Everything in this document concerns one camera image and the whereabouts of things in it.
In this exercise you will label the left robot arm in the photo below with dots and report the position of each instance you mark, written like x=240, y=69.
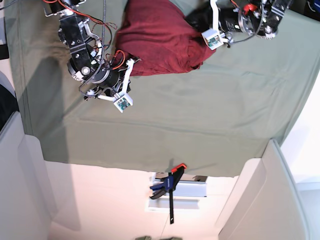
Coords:
x=266, y=15

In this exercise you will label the white panel right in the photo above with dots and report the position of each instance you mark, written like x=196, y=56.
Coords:
x=267, y=204

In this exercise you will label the blue black bar clamp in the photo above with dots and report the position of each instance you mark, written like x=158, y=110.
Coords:
x=168, y=186

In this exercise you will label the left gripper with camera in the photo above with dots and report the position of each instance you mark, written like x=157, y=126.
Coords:
x=217, y=25

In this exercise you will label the white panel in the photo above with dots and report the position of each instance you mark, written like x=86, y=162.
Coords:
x=267, y=204
x=27, y=203

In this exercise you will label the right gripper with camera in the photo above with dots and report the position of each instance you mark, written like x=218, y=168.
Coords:
x=113, y=85

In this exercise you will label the green table cloth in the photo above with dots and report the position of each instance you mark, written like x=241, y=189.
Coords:
x=213, y=119

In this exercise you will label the white panel left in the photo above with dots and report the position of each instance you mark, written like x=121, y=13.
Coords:
x=27, y=203

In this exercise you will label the red long-sleeve T-shirt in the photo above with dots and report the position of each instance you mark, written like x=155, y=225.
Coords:
x=155, y=31

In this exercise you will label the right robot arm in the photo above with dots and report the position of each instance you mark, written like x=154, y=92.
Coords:
x=87, y=49

